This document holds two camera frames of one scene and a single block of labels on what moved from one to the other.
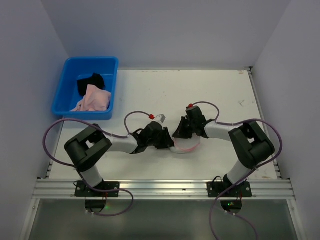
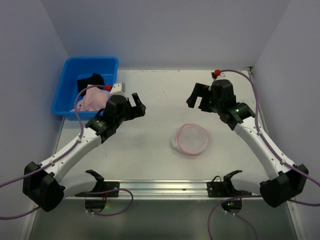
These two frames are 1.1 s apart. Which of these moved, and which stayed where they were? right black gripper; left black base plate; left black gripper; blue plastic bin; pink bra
Moved: right black gripper; left black gripper
Stayed: left black base plate; blue plastic bin; pink bra
